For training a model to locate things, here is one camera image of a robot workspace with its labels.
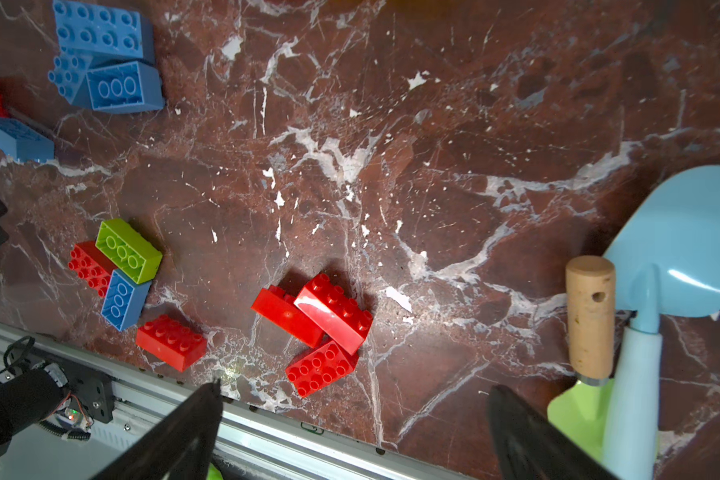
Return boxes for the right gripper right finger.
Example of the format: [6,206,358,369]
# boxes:
[487,385,615,479]

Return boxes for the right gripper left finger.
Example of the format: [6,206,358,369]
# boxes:
[95,380,223,479]

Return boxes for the green lego brick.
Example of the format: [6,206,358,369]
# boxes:
[95,219,163,284]

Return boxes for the green work glove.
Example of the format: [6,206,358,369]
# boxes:
[206,464,223,480]

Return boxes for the green toy trowel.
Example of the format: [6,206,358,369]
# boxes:
[547,255,616,462]

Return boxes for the blue lego left brick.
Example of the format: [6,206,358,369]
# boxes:
[0,117,55,163]

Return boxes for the red lego bottom brick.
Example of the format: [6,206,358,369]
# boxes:
[136,315,207,372]

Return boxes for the red lego brick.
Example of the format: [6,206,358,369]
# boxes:
[136,315,207,372]
[68,241,116,298]

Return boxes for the red lego left brick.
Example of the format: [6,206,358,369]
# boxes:
[68,241,116,298]

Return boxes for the blue lego lower brick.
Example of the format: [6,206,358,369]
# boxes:
[101,269,152,332]

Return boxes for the red lego cluster bottom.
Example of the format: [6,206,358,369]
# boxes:
[285,339,359,398]

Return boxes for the red lego cluster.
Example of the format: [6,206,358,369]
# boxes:
[252,285,325,348]
[285,339,359,398]
[294,273,373,354]

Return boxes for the red lego cluster left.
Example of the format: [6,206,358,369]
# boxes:
[252,285,325,348]

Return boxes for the blue lego diagonal brick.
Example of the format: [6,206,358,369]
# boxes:
[48,52,93,109]

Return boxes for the red lego cluster top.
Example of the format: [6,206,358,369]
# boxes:
[294,273,373,354]

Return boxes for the blue lego upturned brick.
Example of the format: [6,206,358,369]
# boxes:
[86,61,165,114]

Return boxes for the blue lego top brick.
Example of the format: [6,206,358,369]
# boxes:
[52,1,155,65]

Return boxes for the light blue toy shovel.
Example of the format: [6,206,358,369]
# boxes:
[602,165,720,479]

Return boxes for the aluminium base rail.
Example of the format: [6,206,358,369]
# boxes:
[0,324,453,479]

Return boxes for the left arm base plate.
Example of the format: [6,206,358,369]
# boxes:
[3,336,115,442]

